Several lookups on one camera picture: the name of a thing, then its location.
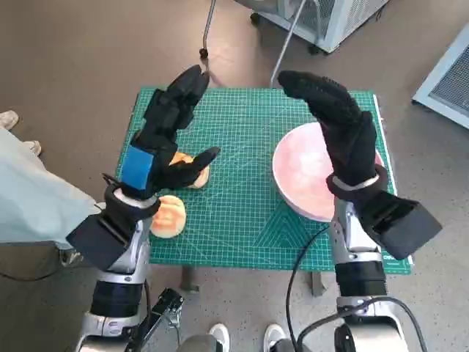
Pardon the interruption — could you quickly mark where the round toy bread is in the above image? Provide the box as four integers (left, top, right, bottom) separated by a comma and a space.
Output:
149, 194, 188, 239

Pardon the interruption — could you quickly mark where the metal chair leg with caster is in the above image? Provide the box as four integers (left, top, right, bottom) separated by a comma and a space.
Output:
197, 0, 217, 59

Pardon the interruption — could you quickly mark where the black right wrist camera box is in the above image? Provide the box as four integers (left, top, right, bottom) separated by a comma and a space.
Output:
361, 190, 443, 260

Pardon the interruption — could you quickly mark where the black metal stand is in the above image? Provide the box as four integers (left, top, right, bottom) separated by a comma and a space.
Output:
126, 287, 185, 352

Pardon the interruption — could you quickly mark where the long black robot cable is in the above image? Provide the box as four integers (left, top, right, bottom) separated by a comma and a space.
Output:
285, 224, 330, 352

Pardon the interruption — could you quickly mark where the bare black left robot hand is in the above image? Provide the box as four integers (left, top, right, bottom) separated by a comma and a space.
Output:
119, 65, 221, 202

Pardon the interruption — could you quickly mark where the white vented appliance on casters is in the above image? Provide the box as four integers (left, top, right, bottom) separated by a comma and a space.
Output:
234, 0, 391, 55

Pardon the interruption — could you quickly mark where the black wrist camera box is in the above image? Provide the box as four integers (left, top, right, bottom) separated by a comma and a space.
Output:
65, 210, 137, 272
361, 190, 443, 260

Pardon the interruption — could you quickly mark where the white framed vent panel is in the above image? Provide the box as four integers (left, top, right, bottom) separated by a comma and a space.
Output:
412, 21, 469, 130

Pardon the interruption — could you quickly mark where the looped black robot cable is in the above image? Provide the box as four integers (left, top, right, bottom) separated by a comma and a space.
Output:
297, 297, 429, 352

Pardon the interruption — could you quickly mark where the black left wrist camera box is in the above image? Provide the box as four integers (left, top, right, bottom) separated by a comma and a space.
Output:
65, 210, 137, 272

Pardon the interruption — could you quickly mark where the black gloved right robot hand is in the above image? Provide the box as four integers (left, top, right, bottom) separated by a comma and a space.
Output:
277, 70, 382, 188

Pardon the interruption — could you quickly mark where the long striped toy bread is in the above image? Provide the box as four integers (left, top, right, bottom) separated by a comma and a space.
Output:
170, 150, 212, 190

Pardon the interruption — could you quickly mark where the pink bowl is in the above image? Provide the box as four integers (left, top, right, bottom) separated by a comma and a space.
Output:
271, 122, 385, 223

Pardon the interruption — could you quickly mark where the green cutting mat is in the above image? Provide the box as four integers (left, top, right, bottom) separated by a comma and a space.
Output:
116, 86, 414, 274

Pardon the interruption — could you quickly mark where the grey table leg bracket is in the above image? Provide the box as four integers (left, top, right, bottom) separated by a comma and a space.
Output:
311, 271, 327, 297
180, 266, 201, 293

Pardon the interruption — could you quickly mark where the bent metal chair leg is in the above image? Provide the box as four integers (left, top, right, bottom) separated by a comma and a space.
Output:
270, 0, 312, 88

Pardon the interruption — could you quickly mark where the person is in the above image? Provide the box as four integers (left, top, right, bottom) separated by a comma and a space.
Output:
0, 109, 107, 265

